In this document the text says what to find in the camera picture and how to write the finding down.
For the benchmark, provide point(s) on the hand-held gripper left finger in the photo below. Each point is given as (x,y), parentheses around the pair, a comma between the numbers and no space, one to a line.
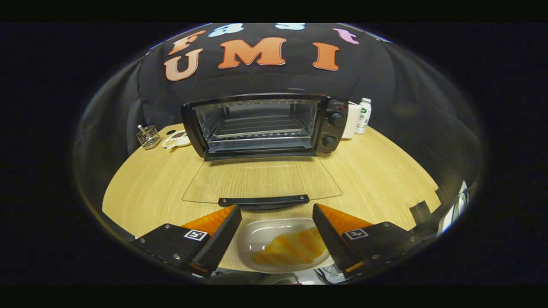
(222,239)

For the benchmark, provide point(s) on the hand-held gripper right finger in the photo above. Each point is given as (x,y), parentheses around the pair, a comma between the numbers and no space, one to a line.
(329,239)

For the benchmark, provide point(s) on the white bottle green label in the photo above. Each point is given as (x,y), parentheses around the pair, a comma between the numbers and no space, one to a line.
(363,117)

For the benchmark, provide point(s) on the yellow bread loaf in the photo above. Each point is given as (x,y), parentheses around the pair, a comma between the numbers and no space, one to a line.
(291,250)

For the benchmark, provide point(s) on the white pop-up toaster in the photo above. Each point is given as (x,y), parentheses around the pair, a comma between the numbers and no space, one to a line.
(353,122)

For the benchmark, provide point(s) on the white panel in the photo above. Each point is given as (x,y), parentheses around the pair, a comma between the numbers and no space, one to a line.
(460,203)

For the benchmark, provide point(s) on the small black block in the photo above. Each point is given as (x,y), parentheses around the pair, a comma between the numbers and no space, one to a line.
(420,212)

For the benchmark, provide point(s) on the white oval plate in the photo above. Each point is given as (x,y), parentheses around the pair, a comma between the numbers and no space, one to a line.
(257,233)

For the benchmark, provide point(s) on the small white snack dish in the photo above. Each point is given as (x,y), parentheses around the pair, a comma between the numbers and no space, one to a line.
(175,141)

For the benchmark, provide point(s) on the black toaster oven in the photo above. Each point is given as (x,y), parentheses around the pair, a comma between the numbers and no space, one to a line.
(334,128)

